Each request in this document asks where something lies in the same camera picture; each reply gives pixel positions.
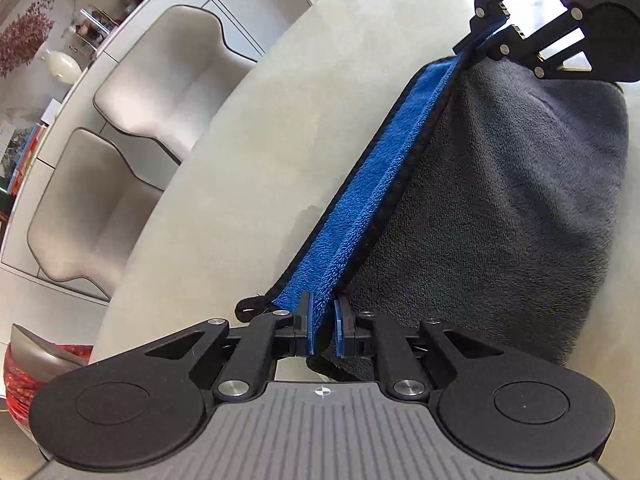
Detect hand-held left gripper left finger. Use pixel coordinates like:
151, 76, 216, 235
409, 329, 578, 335
107, 294, 315, 403

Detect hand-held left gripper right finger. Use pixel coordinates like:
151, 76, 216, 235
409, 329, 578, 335
332, 296, 538, 402

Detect grey and blue towel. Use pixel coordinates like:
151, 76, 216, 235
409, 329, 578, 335
235, 20, 630, 383

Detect beige dining chair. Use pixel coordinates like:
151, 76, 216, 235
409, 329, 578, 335
92, 4, 258, 162
27, 127, 171, 302

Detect row of books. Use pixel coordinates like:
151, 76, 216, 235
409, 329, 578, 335
7, 122, 49, 196

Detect white round vase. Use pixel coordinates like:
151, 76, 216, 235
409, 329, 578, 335
42, 49, 81, 84

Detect shiny silver ornament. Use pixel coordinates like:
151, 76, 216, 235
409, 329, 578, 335
65, 5, 118, 54

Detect purple dried flowers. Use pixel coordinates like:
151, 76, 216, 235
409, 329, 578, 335
0, 0, 56, 78

